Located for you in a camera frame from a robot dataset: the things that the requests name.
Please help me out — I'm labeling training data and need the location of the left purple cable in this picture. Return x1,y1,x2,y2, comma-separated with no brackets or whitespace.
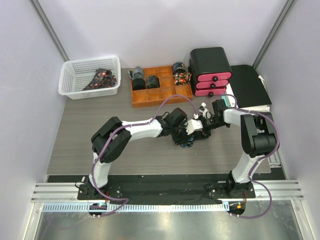
89,94,200,217

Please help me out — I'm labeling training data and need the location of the black pink drawer unit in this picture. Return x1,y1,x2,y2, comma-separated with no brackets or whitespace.
188,47,232,97

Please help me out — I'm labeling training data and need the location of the blue snail pattern tie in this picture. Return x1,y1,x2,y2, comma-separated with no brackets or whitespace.
178,131,211,148

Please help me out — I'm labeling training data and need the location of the aluminium frame rail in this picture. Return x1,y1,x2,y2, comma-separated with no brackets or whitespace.
31,180,304,205

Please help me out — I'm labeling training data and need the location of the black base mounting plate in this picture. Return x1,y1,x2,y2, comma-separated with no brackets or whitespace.
77,174,256,205

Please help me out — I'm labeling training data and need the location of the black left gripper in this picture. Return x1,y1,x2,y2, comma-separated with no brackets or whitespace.
170,121,193,146

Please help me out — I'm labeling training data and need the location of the dark red dotted tie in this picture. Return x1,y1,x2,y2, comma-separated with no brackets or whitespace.
83,68,118,91

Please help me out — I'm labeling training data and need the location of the grey rolled tie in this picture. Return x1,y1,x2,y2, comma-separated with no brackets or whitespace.
128,66,145,80

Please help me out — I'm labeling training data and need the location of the white paper box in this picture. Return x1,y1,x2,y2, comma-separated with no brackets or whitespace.
226,84,236,108

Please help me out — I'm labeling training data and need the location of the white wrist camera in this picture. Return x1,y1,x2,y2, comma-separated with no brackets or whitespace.
198,102,213,119
184,117,203,135

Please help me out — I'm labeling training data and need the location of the dark blue rolled tie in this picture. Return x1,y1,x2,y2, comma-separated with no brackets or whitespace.
146,75,160,89

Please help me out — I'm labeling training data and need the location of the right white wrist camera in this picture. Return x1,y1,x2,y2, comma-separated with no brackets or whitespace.
198,102,213,119

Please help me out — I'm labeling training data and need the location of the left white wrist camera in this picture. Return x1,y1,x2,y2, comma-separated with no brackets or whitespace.
184,117,203,135

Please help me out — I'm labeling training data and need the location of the orange floral rolled tie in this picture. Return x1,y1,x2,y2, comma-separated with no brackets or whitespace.
173,72,192,86

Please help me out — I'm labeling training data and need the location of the blue floral rolled tie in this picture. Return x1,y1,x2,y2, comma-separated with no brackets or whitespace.
171,61,186,75

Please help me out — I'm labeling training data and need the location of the white plastic basket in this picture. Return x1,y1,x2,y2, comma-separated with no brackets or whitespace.
58,55,122,100

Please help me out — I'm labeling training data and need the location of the black rolled tie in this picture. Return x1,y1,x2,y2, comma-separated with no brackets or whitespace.
132,78,146,91

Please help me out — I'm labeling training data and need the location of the orange wooden divider tray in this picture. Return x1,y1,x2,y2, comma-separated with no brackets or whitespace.
131,65,193,108

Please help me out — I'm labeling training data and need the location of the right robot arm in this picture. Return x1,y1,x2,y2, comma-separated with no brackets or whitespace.
199,99,279,199

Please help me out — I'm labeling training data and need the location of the teal round pad packet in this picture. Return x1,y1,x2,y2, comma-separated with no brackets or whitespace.
221,96,231,108

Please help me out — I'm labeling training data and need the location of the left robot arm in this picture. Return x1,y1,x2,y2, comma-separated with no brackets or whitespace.
89,107,187,200

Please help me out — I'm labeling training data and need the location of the white slotted cable duct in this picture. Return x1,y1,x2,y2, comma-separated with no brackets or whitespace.
42,202,230,213

